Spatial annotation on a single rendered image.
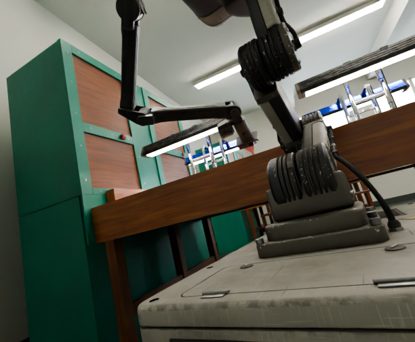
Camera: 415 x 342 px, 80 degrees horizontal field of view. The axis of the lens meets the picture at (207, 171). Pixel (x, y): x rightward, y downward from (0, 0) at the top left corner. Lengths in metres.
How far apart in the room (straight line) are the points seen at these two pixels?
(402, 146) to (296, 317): 0.80
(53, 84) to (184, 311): 1.61
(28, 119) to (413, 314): 1.88
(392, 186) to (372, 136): 5.54
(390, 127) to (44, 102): 1.72
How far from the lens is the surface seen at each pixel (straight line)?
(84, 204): 1.43
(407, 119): 1.01
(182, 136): 1.47
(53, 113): 1.71
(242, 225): 4.07
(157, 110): 1.07
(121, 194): 1.54
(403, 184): 6.55
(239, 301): 0.29
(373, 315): 0.25
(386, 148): 0.98
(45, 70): 1.88
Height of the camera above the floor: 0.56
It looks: 11 degrees up
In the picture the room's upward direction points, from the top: 14 degrees counter-clockwise
